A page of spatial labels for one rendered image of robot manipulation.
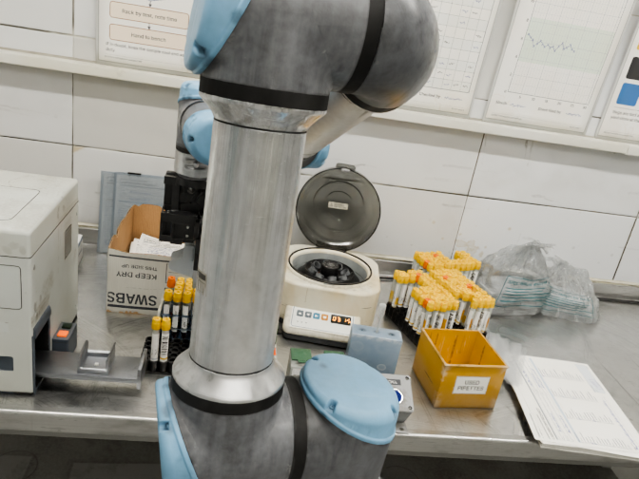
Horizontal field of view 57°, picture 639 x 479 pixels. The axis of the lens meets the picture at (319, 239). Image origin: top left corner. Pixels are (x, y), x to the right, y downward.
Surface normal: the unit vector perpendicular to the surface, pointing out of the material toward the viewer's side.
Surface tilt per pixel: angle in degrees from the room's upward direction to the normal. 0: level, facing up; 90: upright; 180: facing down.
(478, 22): 95
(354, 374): 9
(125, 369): 0
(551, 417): 1
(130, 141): 90
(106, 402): 0
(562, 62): 93
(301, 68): 85
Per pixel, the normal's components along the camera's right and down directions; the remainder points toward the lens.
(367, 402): 0.32, -0.88
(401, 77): 0.45, 0.82
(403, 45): 0.47, 0.44
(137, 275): 0.11, 0.32
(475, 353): -0.97, -0.07
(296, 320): 0.12, -0.67
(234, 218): -0.19, 0.25
